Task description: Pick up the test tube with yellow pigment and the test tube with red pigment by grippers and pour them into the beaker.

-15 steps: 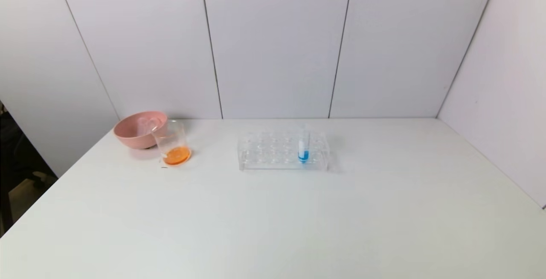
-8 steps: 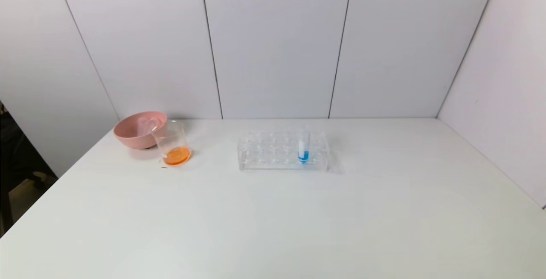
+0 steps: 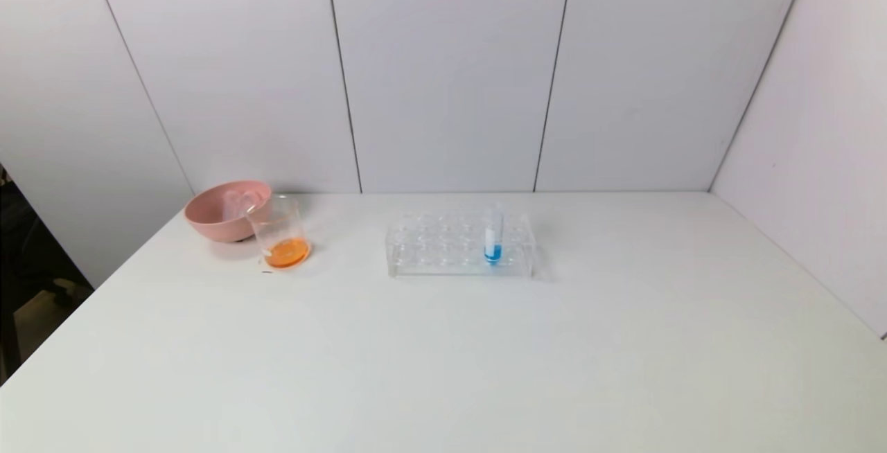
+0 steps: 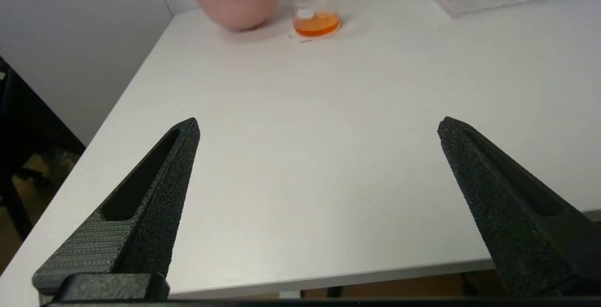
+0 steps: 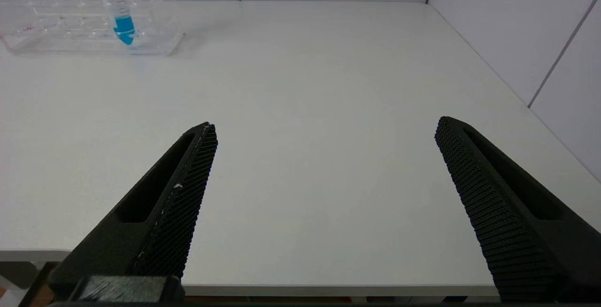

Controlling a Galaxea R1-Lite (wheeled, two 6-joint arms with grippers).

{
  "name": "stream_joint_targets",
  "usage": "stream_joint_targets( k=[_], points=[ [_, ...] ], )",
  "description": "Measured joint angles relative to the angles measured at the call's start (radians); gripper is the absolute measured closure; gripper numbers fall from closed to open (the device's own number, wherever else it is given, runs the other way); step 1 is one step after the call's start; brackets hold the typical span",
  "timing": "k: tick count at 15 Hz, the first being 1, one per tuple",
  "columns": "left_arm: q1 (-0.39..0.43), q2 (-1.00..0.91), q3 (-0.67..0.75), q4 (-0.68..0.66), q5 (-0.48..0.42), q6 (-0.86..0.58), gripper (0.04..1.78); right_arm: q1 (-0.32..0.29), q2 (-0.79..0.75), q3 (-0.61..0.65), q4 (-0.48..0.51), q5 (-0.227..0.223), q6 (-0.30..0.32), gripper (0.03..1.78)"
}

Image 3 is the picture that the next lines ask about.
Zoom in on clear acrylic test tube rack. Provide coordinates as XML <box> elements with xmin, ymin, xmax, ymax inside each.
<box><xmin>386</xmin><ymin>211</ymin><xmax>538</xmax><ymax>281</ymax></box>

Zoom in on test tube with blue pigment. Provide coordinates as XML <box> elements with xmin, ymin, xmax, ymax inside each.
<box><xmin>484</xmin><ymin>204</ymin><xmax>505</xmax><ymax>267</ymax></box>

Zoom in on clear plastic beaker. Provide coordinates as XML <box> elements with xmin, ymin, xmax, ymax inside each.
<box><xmin>247</xmin><ymin>195</ymin><xmax>311</xmax><ymax>270</ymax></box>

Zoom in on pink bowl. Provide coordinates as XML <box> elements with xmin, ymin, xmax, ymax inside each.
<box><xmin>184</xmin><ymin>180</ymin><xmax>273</xmax><ymax>243</ymax></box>

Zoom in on dark equipment beside table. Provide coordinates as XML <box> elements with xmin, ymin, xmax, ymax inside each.
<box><xmin>0</xmin><ymin>162</ymin><xmax>94</xmax><ymax>381</ymax></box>

